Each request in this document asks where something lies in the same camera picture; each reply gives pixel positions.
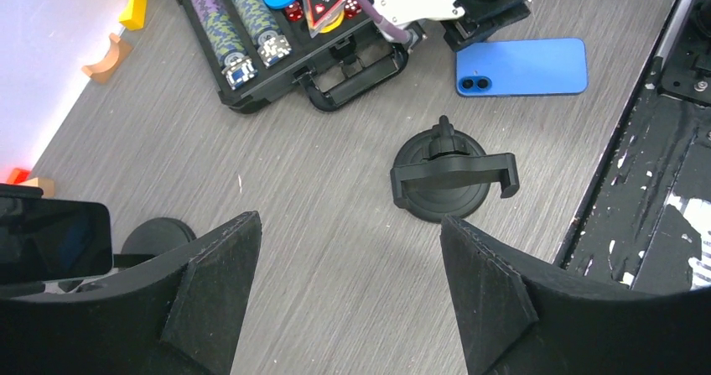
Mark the grey white chip stack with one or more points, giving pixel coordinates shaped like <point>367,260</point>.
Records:
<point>274,49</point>

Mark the tan wooden block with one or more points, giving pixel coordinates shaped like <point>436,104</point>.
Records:
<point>46,185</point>

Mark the blue white chip stack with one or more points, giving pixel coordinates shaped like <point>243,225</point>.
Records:
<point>238,70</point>

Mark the orange wooden block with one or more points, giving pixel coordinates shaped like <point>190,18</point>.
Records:
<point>17,176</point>

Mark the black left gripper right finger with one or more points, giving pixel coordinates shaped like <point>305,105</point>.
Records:
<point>519,315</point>

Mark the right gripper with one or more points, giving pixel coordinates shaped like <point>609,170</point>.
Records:
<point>481,19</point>

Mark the black poker chip case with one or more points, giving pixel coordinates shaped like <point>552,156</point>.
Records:
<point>332,69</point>

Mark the blue smartphone face down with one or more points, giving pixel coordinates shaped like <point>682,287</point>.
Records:
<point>531,67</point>

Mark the small-clamp black phone stand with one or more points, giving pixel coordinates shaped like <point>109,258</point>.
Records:
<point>443,171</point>

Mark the dark green-edged smartphone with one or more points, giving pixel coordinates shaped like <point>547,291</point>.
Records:
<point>46,240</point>

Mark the red die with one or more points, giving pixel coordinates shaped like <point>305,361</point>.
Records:
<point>294,12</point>

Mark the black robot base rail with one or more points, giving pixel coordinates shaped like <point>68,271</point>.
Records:
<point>644,222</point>

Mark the purple chip stack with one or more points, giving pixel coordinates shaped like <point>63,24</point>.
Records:
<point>221,32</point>

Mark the brown wooden arch block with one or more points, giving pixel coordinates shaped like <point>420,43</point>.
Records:
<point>103,70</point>

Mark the green chip stack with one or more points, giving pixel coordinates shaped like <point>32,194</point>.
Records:
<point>257,20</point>

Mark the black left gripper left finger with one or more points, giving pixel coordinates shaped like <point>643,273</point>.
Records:
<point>178,313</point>

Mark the red all-in triangle lower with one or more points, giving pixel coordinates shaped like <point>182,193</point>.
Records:
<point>322,16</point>

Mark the yellow wooden block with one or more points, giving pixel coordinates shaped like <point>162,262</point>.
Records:
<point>132,17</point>

